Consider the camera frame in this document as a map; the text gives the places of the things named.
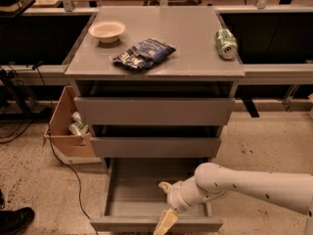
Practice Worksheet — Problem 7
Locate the black shoe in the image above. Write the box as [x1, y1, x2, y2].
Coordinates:
[0, 207, 35, 235]

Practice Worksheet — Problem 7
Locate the black floor cable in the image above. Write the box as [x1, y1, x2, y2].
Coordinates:
[32, 62, 100, 235]

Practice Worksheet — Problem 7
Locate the grey drawer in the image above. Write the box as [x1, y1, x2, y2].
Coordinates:
[90, 157, 224, 233]
[90, 125, 221, 158]
[74, 79, 235, 126]

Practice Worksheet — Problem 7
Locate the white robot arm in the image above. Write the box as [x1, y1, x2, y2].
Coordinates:
[154, 163, 313, 235]

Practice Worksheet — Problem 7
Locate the grey middle drawer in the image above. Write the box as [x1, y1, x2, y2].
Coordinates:
[90, 125, 221, 158]

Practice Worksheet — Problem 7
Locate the cardboard box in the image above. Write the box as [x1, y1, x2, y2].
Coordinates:
[44, 86, 95, 159]

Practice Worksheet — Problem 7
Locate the white bowl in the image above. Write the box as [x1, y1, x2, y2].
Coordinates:
[88, 21, 125, 43]

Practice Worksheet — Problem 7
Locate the blue chip bag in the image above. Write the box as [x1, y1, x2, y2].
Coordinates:
[112, 38, 176, 71]

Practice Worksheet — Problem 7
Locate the green soda can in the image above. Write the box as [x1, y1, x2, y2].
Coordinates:
[215, 28, 238, 60]

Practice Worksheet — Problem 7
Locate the grey top drawer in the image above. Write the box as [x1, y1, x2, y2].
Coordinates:
[74, 79, 235, 126]

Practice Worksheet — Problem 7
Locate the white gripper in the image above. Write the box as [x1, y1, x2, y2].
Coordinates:
[154, 181, 190, 235]

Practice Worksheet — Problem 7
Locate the green can in box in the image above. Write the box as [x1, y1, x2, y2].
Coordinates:
[68, 112, 88, 137]

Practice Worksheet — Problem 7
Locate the grey bottom drawer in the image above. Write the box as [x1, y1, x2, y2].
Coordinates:
[90, 157, 224, 233]

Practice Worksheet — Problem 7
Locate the grey drawer cabinet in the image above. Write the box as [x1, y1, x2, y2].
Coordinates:
[64, 5, 246, 174]

